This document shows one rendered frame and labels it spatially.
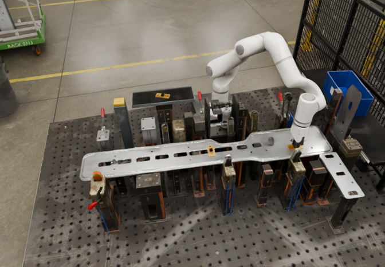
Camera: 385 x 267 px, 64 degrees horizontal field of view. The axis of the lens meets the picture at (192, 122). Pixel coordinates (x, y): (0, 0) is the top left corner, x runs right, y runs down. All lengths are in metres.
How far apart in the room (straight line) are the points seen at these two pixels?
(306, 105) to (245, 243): 0.78
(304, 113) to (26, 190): 2.49
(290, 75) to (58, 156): 1.60
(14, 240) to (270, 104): 2.30
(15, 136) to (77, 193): 1.88
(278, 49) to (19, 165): 2.69
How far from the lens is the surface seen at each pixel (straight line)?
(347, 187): 1.70
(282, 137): 1.84
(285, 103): 1.83
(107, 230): 1.79
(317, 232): 1.86
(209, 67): 2.01
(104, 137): 1.79
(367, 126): 2.03
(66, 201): 2.03
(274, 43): 1.60
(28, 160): 3.45
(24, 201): 3.12
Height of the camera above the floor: 2.25
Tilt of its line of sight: 42 degrees down
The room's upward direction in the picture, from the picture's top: 2 degrees counter-clockwise
